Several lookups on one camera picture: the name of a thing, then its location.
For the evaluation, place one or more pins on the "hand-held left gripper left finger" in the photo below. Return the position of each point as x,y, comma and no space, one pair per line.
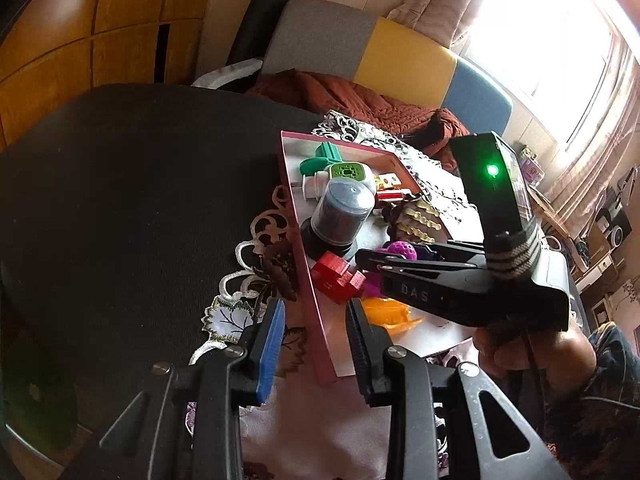
267,355

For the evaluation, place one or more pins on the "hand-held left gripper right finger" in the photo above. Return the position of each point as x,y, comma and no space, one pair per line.
365,355

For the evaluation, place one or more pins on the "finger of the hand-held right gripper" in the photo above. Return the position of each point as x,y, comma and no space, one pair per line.
460,249
380,261

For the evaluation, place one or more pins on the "purple perforated ball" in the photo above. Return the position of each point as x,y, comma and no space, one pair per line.
401,249

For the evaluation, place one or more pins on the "magenta plastic toy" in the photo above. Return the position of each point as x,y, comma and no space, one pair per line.
372,289

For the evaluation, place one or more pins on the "pink shallow box tray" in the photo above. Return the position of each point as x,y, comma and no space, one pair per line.
337,330

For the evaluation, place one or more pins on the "orange plastic toy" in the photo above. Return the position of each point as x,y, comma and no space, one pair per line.
390,315

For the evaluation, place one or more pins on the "red plastic block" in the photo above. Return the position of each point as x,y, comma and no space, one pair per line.
332,275

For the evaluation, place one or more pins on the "brown massage comb brush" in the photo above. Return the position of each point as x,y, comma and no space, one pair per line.
417,220

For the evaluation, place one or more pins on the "grey cylinder container black base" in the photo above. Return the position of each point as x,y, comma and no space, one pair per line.
340,215

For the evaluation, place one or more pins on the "orange building blocks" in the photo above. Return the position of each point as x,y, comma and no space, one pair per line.
387,180

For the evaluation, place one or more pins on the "white green tape dispenser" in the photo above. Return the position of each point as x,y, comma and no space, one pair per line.
345,172

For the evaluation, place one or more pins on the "green plastic spool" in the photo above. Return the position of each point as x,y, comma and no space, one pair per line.
320,160

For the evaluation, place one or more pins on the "person's right forearm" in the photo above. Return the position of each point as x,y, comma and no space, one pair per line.
600,410

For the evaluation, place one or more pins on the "person's right hand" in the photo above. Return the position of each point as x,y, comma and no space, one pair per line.
535,352

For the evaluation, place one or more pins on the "embroidered lace tablecloth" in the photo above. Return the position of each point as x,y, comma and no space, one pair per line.
300,430

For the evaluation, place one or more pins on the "floral box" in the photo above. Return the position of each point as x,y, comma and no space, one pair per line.
532,167

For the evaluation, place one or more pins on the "black stereo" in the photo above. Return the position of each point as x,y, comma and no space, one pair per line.
615,220

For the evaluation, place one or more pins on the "rust brown quilted blanket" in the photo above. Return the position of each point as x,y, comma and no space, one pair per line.
350,95

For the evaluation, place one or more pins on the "beige curtain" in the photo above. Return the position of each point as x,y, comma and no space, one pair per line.
600,135
440,5

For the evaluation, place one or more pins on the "grey yellow blue headboard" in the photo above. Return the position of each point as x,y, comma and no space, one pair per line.
410,55

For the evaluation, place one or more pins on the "bright window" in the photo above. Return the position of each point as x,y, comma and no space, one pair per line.
540,35

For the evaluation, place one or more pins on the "white chair armrest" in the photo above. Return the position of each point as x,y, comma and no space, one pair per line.
225,75

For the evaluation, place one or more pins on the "black rolled mat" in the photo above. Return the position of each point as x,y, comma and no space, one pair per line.
265,15

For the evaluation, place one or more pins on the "wooden wardrobe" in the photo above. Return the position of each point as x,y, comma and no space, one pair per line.
100,10

